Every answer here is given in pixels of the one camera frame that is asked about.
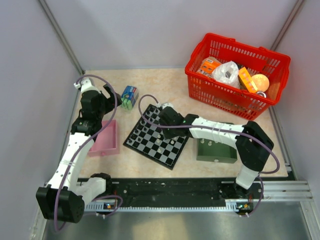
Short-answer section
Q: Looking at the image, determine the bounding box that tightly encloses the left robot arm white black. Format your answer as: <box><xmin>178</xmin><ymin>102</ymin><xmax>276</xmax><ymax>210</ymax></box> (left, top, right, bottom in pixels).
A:
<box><xmin>36</xmin><ymin>84</ymin><xmax>121</xmax><ymax>223</ymax></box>

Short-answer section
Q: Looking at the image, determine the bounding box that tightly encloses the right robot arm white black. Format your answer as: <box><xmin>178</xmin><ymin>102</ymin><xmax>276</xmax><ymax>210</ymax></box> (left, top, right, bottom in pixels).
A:
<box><xmin>158</xmin><ymin>103</ymin><xmax>274</xmax><ymax>198</ymax></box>

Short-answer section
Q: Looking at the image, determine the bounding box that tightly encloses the black white chess board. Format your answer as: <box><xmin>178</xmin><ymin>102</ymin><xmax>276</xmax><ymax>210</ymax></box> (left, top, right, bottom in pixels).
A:
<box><xmin>123</xmin><ymin>117</ymin><xmax>189</xmax><ymax>170</ymax></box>

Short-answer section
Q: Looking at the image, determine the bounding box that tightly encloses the blue green sponge pack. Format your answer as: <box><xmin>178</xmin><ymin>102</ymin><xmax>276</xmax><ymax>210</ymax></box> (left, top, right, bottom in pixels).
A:
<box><xmin>121</xmin><ymin>85</ymin><xmax>139</xmax><ymax>111</ymax></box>

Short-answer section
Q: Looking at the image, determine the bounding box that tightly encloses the pink plastic tray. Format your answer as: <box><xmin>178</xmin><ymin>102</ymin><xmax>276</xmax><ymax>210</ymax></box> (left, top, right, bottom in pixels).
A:
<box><xmin>87</xmin><ymin>120</ymin><xmax>120</xmax><ymax>157</ymax></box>

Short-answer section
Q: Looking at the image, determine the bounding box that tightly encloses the green plastic tray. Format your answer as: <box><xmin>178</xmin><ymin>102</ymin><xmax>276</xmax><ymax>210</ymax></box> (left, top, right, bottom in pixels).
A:
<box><xmin>196</xmin><ymin>138</ymin><xmax>238</xmax><ymax>164</ymax></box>

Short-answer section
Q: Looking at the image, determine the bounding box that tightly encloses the orange box left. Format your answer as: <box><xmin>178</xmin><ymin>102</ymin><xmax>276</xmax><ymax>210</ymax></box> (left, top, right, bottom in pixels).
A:
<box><xmin>198</xmin><ymin>56</ymin><xmax>222</xmax><ymax>75</ymax></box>

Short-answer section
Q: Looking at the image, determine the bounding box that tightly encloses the orange box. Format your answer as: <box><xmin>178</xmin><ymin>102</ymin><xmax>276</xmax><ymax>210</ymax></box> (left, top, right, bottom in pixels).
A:
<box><xmin>238</xmin><ymin>67</ymin><xmax>258</xmax><ymax>94</ymax></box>
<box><xmin>198</xmin><ymin>56</ymin><xmax>222</xmax><ymax>75</ymax></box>

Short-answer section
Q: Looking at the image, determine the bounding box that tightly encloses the white plastic bag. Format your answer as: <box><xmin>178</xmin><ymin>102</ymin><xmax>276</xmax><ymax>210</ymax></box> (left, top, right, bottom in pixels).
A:
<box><xmin>212</xmin><ymin>61</ymin><xmax>240</xmax><ymax>89</ymax></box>

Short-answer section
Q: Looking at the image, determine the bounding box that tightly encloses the red plastic basket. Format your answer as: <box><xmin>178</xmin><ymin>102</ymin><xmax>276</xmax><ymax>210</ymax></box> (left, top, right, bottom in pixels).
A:
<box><xmin>185</xmin><ymin>33</ymin><xmax>291</xmax><ymax>120</ymax></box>

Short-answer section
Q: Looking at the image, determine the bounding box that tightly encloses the orange box right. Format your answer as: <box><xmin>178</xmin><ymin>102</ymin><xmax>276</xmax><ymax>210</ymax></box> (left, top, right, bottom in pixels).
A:
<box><xmin>238</xmin><ymin>67</ymin><xmax>258</xmax><ymax>94</ymax></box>

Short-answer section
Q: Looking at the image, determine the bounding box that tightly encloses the orange ball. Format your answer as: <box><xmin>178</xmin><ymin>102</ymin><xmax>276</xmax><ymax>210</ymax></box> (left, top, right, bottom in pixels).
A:
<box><xmin>251</xmin><ymin>74</ymin><xmax>270</xmax><ymax>92</ymax></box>

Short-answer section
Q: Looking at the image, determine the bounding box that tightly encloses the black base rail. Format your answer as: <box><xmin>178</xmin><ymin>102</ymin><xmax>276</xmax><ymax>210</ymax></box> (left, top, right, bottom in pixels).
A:
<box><xmin>98</xmin><ymin>177</ymin><xmax>262</xmax><ymax>208</ymax></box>

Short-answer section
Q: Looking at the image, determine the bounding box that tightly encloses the grey cable duct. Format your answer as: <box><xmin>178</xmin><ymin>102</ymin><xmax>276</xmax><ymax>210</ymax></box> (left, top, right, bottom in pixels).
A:
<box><xmin>84</xmin><ymin>201</ymin><xmax>251</xmax><ymax>214</ymax></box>

